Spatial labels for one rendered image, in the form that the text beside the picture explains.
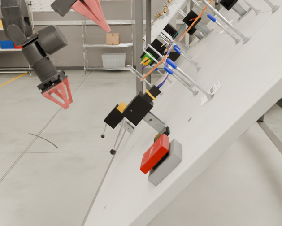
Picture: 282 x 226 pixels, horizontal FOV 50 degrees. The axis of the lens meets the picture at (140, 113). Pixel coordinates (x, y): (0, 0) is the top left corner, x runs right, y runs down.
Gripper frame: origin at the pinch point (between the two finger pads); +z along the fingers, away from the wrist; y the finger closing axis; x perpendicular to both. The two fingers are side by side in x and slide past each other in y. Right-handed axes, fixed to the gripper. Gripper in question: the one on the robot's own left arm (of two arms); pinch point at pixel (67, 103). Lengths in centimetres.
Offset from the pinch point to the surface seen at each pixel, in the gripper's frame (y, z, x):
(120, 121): 4.4, 14.2, -9.8
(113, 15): 725, -44, 14
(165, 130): -34.7, 9.7, -24.8
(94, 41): 725, -15, 88
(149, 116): -28.6, 7.6, -22.8
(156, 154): -51, 6, -24
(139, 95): -29.2, 2.4, -23.3
